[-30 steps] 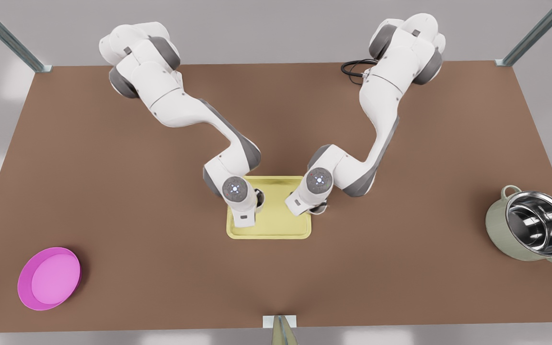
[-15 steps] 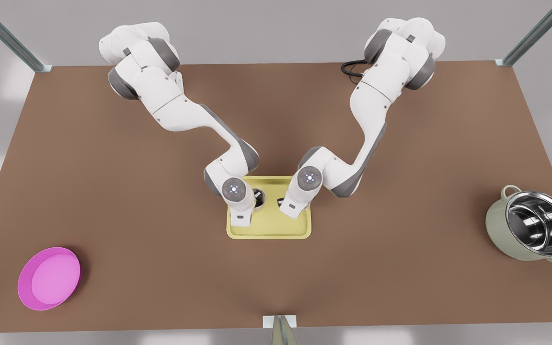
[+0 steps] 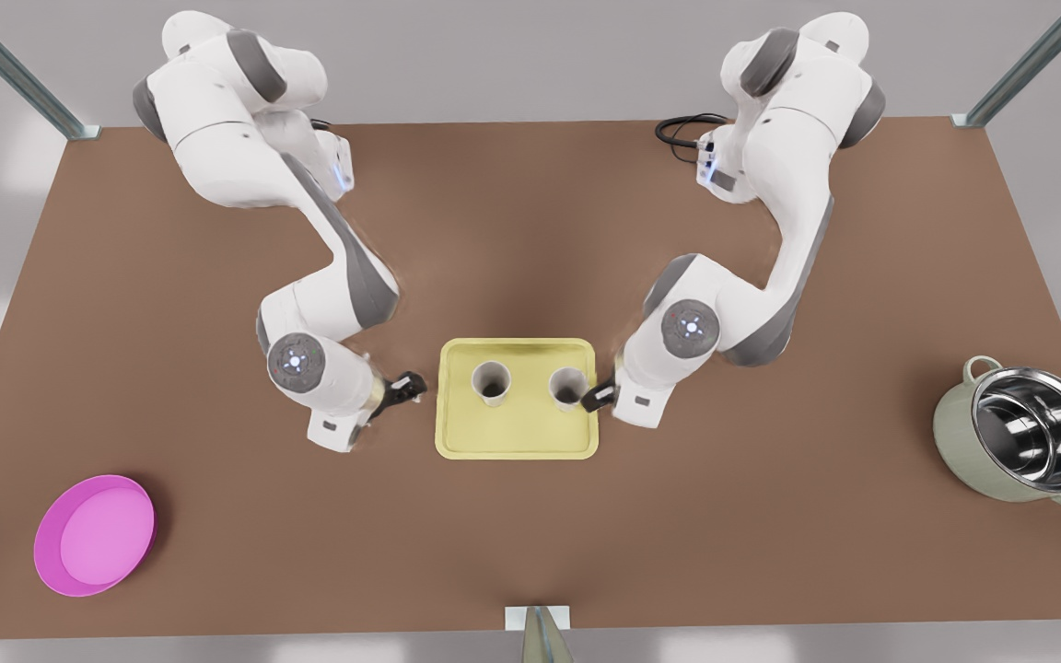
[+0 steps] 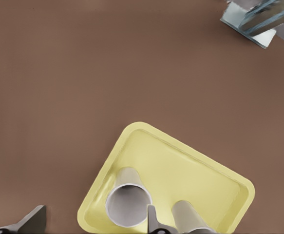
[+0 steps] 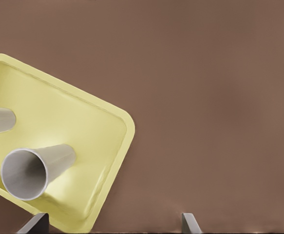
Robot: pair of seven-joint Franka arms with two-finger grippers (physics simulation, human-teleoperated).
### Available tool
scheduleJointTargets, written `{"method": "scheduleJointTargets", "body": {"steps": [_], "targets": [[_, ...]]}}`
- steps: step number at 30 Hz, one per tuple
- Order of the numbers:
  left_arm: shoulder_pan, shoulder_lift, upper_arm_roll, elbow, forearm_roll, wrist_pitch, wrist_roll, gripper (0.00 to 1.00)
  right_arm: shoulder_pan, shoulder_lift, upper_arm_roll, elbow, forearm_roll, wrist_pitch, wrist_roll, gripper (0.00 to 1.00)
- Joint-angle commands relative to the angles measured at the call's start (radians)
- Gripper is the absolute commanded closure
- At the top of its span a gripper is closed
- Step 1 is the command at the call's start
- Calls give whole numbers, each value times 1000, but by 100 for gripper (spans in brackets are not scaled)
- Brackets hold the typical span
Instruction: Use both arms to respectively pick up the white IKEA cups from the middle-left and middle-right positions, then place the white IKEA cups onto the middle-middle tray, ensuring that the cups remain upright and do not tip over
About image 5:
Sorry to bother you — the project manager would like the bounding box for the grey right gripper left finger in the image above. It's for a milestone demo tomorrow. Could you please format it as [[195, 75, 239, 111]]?
[[17, 213, 50, 234]]

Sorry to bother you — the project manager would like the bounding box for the pale yellow rectangular tray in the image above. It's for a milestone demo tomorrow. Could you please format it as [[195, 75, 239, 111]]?
[[0, 53, 136, 233]]

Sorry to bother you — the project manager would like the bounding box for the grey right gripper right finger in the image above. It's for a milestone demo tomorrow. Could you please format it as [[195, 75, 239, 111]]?
[[181, 213, 202, 234]]

